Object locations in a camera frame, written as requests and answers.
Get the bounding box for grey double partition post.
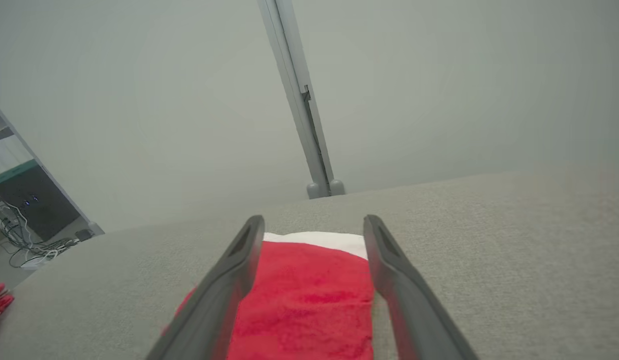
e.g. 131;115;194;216
257;0;346;200

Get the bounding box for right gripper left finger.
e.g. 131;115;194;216
145;215;266;360

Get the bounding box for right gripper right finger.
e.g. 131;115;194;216
363;214;480;360

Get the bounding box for tangle of white black cables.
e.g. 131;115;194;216
0;190;80;269

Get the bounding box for red shorts with white trim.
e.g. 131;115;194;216
162;231;390;360

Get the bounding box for dark cabinet with teal strip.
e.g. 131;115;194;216
0;160;83;242

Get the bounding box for light grey partition edge post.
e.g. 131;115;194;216
0;97;106;236

